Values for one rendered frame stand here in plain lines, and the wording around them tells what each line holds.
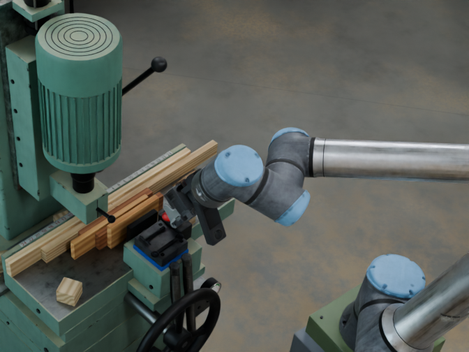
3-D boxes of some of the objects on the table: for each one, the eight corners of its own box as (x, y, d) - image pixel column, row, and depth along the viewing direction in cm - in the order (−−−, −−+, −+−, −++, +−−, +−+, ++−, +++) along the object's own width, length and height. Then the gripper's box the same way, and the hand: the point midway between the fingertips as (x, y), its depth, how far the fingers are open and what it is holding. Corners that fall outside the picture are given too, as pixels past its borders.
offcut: (75, 306, 199) (74, 296, 197) (56, 300, 200) (56, 290, 197) (82, 292, 203) (82, 282, 200) (64, 286, 203) (63, 276, 201)
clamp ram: (146, 267, 209) (147, 243, 203) (125, 250, 212) (126, 225, 206) (172, 248, 214) (174, 224, 208) (152, 232, 218) (153, 207, 211)
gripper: (209, 161, 192) (171, 193, 209) (180, 180, 187) (144, 211, 204) (231, 193, 192) (191, 222, 209) (203, 212, 186) (165, 240, 204)
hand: (176, 225), depth 205 cm, fingers closed
